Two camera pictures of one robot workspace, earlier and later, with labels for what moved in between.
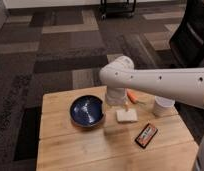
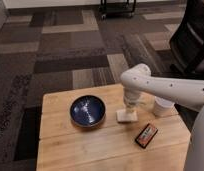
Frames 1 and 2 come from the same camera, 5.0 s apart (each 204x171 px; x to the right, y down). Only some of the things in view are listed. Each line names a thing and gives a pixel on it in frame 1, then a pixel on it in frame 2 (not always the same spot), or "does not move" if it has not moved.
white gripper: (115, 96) -> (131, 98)
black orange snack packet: (146, 135) does not move
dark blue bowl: (86, 111) does not move
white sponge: (131, 115) does not move
